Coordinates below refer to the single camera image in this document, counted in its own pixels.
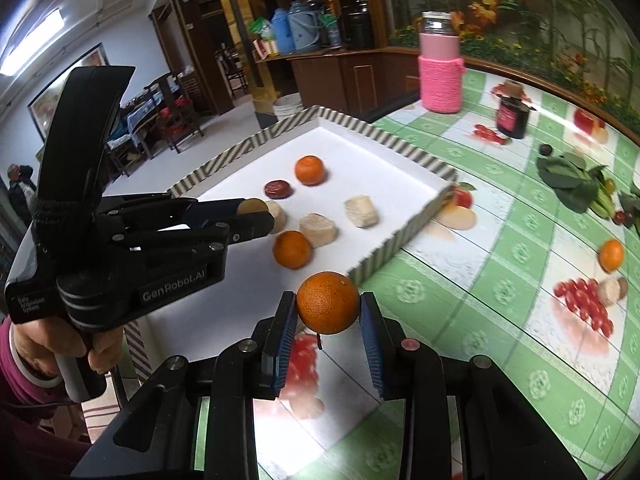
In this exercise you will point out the flower mural panel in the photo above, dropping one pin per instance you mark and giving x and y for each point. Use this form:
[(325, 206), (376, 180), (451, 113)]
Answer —
[(550, 10)]

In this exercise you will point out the small tan round slice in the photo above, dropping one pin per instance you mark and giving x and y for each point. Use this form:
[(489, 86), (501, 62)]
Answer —
[(251, 206)]

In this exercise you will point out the dark purple plum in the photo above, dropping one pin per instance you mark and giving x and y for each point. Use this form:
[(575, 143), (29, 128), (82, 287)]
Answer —
[(545, 150)]

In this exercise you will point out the small beige sugarcane piece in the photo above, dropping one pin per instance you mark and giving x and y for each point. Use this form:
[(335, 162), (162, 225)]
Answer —
[(276, 216)]

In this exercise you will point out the small tan longan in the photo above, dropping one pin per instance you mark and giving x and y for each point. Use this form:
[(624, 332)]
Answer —
[(623, 285)]

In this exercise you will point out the framed wall picture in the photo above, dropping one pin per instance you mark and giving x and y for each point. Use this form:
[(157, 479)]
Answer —
[(65, 77)]

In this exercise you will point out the person's left forearm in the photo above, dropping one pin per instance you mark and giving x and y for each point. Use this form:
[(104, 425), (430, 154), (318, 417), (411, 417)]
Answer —
[(30, 420)]

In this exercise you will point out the green bag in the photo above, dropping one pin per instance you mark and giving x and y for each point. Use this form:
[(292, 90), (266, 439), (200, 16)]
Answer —
[(262, 27)]

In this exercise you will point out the bottle with pink knitted sleeve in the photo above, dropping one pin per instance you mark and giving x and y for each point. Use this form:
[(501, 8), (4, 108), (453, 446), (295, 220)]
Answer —
[(440, 70)]

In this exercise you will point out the wooden chair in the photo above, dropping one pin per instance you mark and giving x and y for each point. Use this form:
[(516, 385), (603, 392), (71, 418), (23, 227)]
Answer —
[(235, 67), (170, 105)]

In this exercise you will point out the beige cake block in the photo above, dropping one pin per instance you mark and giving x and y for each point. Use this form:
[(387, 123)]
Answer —
[(318, 230)]

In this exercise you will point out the person's left hand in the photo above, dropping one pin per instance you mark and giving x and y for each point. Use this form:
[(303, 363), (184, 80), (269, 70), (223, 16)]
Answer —
[(40, 345)]

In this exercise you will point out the white bucket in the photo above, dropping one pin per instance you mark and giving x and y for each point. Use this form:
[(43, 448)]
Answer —
[(287, 105)]

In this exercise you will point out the dark jar pink label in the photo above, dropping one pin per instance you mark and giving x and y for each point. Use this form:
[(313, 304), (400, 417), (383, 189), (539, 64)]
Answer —
[(512, 116)]

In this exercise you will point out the striped white tray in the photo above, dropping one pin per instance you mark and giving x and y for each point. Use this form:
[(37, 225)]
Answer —
[(350, 160)]

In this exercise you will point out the small dark tangerine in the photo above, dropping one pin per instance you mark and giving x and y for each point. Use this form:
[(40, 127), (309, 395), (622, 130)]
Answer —
[(309, 170)]

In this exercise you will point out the ceiling light panel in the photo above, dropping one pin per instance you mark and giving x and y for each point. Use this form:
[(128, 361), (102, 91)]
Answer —
[(32, 42)]

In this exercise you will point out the black kettle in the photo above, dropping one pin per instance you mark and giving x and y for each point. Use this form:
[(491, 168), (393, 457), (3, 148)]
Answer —
[(357, 24)]

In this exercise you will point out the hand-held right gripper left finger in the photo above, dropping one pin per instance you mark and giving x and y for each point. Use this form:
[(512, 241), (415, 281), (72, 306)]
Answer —
[(282, 342)]

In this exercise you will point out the tan sugarcane block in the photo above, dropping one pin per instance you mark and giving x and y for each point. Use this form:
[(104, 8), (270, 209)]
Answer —
[(361, 210)]

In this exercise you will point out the green fruit-print tablecloth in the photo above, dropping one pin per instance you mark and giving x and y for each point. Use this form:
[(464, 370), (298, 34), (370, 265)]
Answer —
[(500, 310)]

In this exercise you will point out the grey-blue thermos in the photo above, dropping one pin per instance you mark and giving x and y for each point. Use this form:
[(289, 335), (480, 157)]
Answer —
[(306, 25)]

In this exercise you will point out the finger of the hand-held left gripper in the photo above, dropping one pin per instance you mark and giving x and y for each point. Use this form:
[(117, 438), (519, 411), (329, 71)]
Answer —
[(250, 227), (215, 206)]

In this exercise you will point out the large orange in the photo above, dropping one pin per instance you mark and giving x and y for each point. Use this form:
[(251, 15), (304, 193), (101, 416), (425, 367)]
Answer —
[(292, 249), (611, 255), (327, 308)]

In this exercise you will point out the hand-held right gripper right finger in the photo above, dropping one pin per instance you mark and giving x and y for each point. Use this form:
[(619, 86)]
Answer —
[(372, 347)]

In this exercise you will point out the blue thermos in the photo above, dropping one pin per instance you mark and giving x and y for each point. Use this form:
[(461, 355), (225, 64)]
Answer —
[(284, 30)]

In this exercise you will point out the pale green bok choy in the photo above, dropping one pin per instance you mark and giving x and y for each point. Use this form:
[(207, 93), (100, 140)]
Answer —
[(631, 202)]

